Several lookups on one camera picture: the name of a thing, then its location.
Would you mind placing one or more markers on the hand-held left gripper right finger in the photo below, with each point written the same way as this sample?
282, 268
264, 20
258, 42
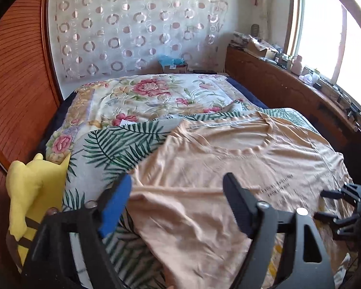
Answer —
240, 207

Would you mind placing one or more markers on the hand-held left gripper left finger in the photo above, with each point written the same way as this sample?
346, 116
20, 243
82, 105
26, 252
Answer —
117, 204

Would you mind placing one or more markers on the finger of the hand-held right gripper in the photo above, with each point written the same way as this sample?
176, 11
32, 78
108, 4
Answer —
350, 193
346, 227

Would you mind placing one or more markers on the peach t-shirt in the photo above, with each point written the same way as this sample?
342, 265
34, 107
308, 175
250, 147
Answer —
204, 162

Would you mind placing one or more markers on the green leaf print blanket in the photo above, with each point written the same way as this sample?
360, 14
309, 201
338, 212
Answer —
108, 150

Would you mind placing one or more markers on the yellow patterned floor mat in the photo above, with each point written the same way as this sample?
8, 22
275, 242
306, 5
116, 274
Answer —
277, 248

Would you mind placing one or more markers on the yellow plush toy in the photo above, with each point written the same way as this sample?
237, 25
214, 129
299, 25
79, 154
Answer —
27, 186

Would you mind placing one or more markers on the dark blue bed sheet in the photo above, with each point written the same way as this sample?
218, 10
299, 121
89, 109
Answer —
246, 93

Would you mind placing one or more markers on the floral quilt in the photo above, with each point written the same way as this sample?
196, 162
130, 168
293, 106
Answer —
156, 93

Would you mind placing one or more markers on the long wooden cabinet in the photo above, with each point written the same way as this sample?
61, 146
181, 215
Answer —
276, 84

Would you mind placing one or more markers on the pink jug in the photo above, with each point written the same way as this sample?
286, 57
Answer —
296, 65

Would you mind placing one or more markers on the box with blue bag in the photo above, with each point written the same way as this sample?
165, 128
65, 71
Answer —
173, 64

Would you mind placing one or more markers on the wooden slatted wardrobe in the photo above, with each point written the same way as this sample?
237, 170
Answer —
18, 90

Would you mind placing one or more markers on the window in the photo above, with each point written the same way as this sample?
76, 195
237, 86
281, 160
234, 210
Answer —
322, 36

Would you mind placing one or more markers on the open cardboard box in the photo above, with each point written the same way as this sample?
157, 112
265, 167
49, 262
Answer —
260, 48

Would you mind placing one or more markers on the circle pattern sheer curtain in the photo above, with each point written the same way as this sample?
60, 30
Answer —
132, 27

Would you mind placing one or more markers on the lace window curtain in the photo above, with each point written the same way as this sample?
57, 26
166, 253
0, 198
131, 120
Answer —
260, 0

